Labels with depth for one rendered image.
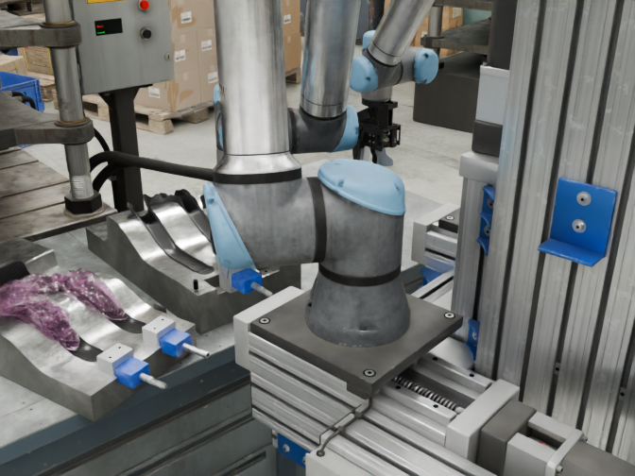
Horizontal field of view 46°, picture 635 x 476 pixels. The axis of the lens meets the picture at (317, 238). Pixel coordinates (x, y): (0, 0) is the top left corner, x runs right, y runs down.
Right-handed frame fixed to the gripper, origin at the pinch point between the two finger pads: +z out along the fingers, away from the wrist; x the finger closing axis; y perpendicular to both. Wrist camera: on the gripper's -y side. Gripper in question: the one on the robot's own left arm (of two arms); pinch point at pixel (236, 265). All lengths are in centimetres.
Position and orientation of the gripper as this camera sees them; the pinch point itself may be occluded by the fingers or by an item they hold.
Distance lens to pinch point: 142.8
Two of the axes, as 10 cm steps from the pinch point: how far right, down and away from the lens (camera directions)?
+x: 7.5, -2.8, 6.0
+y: 6.7, 3.2, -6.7
